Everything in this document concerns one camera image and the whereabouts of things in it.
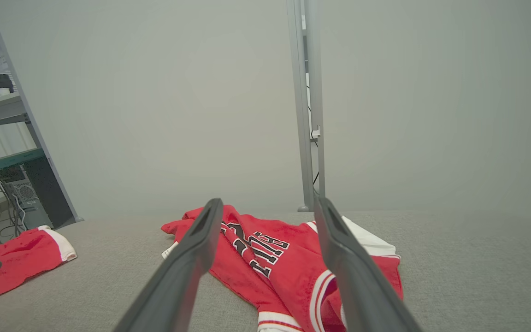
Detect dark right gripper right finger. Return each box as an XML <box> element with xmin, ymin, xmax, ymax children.
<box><xmin>314</xmin><ymin>196</ymin><xmax>423</xmax><ymax>332</ymax></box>

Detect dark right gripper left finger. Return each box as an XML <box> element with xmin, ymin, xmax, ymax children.
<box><xmin>113</xmin><ymin>198</ymin><xmax>224</xmax><ymax>332</ymax></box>

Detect white cable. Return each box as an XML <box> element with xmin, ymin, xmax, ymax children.
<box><xmin>12</xmin><ymin>194</ymin><xmax>27</xmax><ymax>231</ymax></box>

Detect red Bulls jersey white sleeves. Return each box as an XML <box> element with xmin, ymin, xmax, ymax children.
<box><xmin>161</xmin><ymin>204</ymin><xmax>404</xmax><ymax>332</ymax></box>

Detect black computer tower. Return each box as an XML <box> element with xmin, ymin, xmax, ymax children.
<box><xmin>0</xmin><ymin>156</ymin><xmax>76</xmax><ymax>230</ymax></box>

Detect red Bulls shorts white stripe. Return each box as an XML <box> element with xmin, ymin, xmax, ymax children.
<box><xmin>0</xmin><ymin>225</ymin><xmax>78</xmax><ymax>307</ymax></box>

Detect grey metal partition end post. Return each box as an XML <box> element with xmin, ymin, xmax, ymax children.
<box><xmin>0</xmin><ymin>0</ymin><xmax>84</xmax><ymax>223</ymax></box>

